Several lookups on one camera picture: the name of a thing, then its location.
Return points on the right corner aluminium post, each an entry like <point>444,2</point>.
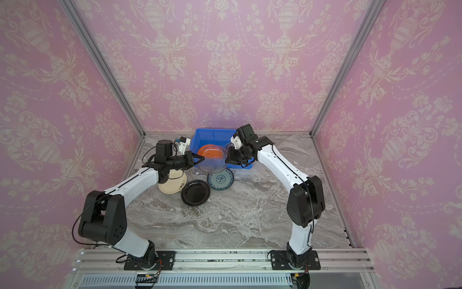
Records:
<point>358,41</point>

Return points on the black round plate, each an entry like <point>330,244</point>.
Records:
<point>195,193</point>

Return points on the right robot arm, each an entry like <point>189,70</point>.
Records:
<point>306,200</point>

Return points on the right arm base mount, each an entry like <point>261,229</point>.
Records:
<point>287,260</point>

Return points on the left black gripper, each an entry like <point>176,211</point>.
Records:
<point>190,160</point>

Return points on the brown clear plate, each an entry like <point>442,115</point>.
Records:
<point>213,166</point>

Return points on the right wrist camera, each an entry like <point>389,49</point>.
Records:
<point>236,141</point>

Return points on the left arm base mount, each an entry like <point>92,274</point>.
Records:
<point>162,260</point>

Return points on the cream plate left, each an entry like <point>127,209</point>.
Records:
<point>176,181</point>

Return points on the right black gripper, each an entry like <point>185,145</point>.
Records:
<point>231,158</point>

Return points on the aluminium frame rail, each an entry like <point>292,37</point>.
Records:
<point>224,269</point>

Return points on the blue plastic bin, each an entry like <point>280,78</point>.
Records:
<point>205,136</point>

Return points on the left corner aluminium post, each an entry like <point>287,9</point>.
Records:
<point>71,11</point>

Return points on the blue floral patterned plate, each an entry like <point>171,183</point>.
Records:
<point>221,181</point>

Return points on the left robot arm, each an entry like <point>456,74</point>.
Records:
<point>103,218</point>

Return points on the corner aluminium post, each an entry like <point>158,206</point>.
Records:
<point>358,41</point>
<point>71,11</point>

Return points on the orange plastic plate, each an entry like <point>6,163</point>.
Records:
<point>212,151</point>

